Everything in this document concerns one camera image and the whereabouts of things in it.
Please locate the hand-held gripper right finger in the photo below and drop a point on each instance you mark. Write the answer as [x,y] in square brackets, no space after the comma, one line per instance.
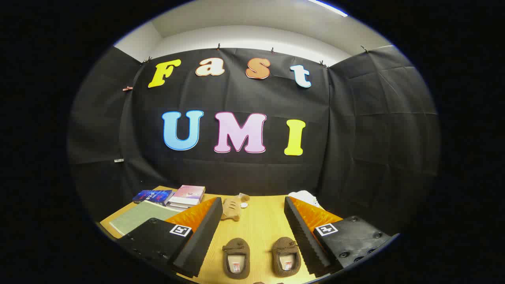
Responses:
[305,240]

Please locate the brown bread plush toy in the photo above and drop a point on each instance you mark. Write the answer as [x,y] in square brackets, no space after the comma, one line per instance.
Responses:
[230,209]

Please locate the white plush toy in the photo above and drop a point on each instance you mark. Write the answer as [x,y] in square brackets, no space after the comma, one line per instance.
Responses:
[303,196]

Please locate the black backdrop cloth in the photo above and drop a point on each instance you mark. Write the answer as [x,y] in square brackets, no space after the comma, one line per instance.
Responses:
[236,173]

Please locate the pink cover book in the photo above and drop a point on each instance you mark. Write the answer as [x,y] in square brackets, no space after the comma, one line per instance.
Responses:
[189,193]

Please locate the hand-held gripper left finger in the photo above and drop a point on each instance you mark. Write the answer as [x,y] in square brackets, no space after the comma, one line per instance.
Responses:
[201,240]

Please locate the dark blue book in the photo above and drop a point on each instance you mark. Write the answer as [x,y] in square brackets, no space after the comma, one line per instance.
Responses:
[154,196]

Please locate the brown fuzzy slipper shoe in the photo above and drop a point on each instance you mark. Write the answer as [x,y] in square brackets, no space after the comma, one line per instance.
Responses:
[285,246]
[236,246]

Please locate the beige fabric storage box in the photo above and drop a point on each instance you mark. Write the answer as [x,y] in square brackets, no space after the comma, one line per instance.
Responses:
[138,216]

